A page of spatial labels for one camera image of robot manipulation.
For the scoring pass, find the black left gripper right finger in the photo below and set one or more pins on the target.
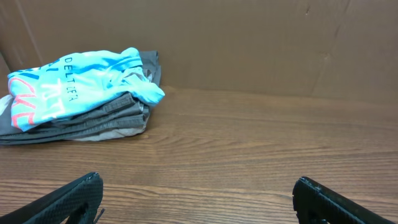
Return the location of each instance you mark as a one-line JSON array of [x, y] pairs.
[[317, 204]]

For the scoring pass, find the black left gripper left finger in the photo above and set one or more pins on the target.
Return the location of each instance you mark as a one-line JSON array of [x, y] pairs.
[[74, 203]]

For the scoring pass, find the grey folded garment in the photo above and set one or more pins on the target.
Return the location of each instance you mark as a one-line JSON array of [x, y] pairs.
[[88, 96]]

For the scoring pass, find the light blue printed t-shirt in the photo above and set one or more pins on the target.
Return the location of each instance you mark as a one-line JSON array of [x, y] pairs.
[[77, 83]]

